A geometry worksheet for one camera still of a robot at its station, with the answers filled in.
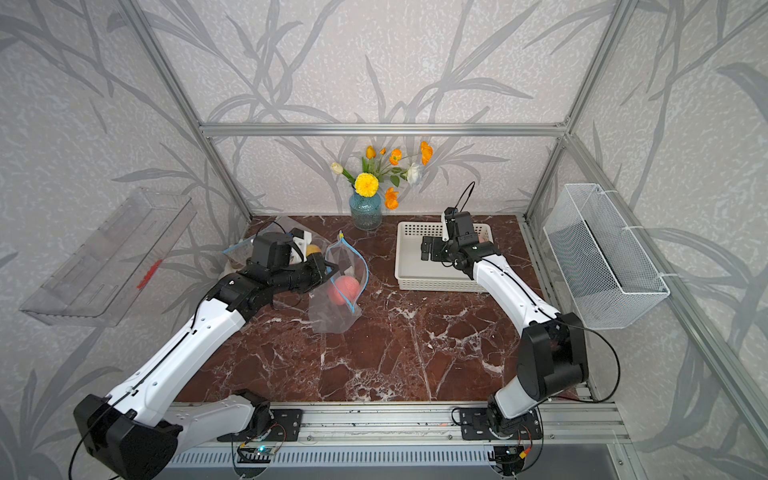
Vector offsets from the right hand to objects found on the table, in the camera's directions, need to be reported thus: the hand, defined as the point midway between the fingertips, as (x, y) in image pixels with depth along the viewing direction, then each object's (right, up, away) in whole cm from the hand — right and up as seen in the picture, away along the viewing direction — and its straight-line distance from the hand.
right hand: (434, 244), depth 88 cm
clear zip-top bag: (-59, +8, +32) cm, 68 cm away
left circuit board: (-44, -51, -16) cm, 69 cm away
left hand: (-24, -6, -15) cm, 29 cm away
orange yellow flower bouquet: (-19, +22, +7) cm, 30 cm away
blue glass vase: (-23, +12, +22) cm, 34 cm away
